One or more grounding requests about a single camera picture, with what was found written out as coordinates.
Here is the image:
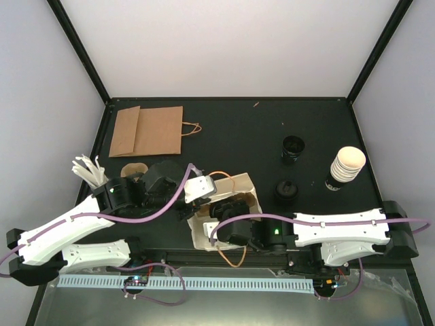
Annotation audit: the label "cream paper bag with handles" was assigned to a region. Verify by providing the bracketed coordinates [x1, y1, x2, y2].
[188, 171, 262, 268]

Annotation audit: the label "black takeout paper cup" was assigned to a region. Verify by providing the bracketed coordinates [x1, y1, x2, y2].
[209, 199, 249, 221]

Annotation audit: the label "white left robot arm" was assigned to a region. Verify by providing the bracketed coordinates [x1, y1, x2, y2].
[1, 161, 216, 287]

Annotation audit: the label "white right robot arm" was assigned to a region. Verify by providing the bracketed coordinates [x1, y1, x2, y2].
[208, 201, 419, 274]

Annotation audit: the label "black coffee cup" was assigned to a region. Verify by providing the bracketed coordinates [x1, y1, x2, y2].
[281, 135, 305, 165]

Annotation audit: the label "white stirrers in holder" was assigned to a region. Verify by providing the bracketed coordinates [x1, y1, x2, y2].
[71, 155, 109, 189]

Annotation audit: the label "flat brown paper bag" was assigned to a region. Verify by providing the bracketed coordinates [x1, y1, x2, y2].
[109, 106, 140, 158]

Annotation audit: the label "stack of white paper cups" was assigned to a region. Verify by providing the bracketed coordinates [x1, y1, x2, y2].
[325, 146, 366, 191]

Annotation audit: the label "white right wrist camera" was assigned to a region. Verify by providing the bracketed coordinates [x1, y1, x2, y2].
[203, 221, 220, 243]

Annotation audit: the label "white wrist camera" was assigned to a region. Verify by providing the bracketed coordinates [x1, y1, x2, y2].
[184, 175, 217, 204]
[203, 221, 220, 243]

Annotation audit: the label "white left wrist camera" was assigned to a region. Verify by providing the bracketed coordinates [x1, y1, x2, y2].
[184, 175, 217, 204]

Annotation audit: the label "white slotted cable duct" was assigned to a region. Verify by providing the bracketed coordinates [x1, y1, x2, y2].
[57, 274, 314, 294]

